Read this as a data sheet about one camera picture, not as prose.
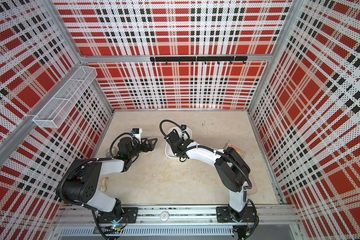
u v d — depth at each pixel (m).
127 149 0.73
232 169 0.47
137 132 0.80
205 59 0.89
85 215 0.75
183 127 0.79
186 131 0.79
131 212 0.74
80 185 0.45
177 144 0.69
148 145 0.82
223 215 0.73
